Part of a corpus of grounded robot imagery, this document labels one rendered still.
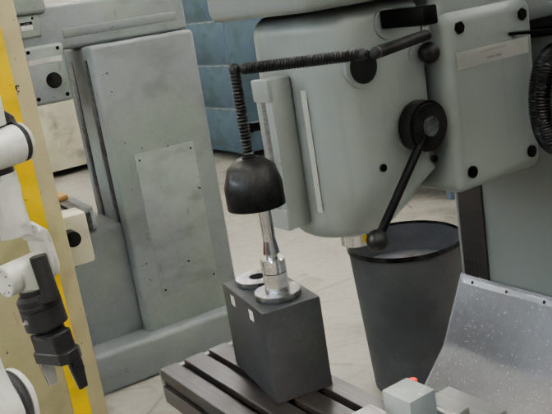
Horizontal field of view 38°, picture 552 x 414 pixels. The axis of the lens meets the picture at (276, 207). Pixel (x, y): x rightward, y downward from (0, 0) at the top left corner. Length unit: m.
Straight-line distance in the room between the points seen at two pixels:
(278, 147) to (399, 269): 2.05
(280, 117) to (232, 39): 7.33
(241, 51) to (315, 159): 7.39
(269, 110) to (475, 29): 0.31
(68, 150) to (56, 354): 7.96
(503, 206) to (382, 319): 1.79
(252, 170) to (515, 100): 0.47
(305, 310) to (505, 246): 0.39
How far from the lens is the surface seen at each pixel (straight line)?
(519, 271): 1.53
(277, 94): 1.08
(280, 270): 1.51
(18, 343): 2.87
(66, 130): 9.59
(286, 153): 1.09
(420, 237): 3.52
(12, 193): 1.66
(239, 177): 0.94
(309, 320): 1.52
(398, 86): 1.11
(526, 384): 1.51
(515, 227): 1.50
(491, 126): 1.21
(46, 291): 1.67
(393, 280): 3.13
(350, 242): 1.19
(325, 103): 1.06
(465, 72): 1.17
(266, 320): 1.48
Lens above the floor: 1.66
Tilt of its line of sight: 15 degrees down
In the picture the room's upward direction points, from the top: 9 degrees counter-clockwise
